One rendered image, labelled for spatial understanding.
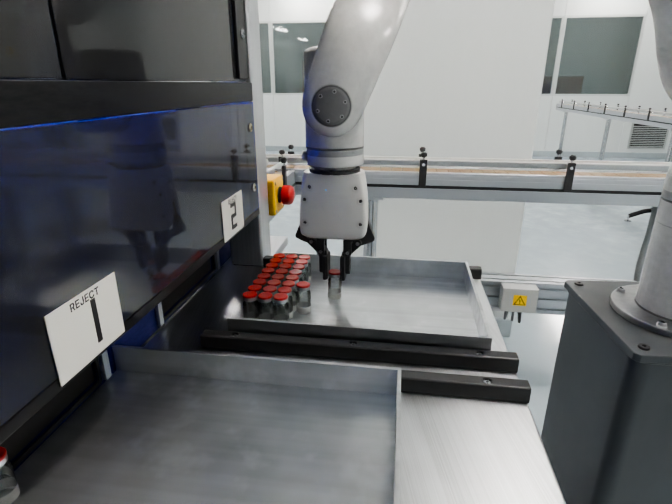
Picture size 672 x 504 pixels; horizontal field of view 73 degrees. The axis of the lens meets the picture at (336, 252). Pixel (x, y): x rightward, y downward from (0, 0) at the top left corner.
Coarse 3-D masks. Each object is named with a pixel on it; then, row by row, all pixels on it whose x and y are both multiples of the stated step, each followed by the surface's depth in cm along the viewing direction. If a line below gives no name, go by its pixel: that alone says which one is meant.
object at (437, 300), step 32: (352, 256) 83; (320, 288) 77; (352, 288) 77; (384, 288) 77; (416, 288) 77; (448, 288) 77; (256, 320) 60; (320, 320) 67; (352, 320) 67; (384, 320) 67; (416, 320) 67; (448, 320) 67; (480, 320) 62
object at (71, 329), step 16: (96, 288) 38; (112, 288) 40; (64, 304) 35; (80, 304) 36; (96, 304) 38; (112, 304) 41; (48, 320) 33; (64, 320) 35; (80, 320) 37; (112, 320) 41; (48, 336) 33; (64, 336) 35; (80, 336) 37; (96, 336) 39; (112, 336) 41; (64, 352) 35; (80, 352) 37; (96, 352) 39; (64, 368) 35; (80, 368) 37; (64, 384) 35
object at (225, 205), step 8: (240, 192) 72; (232, 200) 69; (240, 200) 72; (224, 208) 66; (232, 208) 69; (240, 208) 72; (224, 216) 66; (240, 216) 72; (224, 224) 66; (240, 224) 73; (224, 232) 66; (232, 232) 69; (224, 240) 66
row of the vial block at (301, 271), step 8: (304, 256) 79; (296, 264) 75; (304, 264) 76; (296, 272) 72; (304, 272) 75; (288, 280) 69; (296, 280) 70; (304, 280) 75; (280, 288) 66; (288, 288) 66; (296, 288) 70; (280, 296) 64; (288, 296) 66; (280, 304) 64; (288, 304) 65; (296, 304) 70; (280, 312) 64; (288, 312) 65; (280, 320) 64; (288, 320) 65
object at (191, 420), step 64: (128, 384) 53; (192, 384) 53; (256, 384) 53; (320, 384) 52; (384, 384) 51; (64, 448) 43; (128, 448) 43; (192, 448) 43; (256, 448) 43; (320, 448) 43; (384, 448) 43
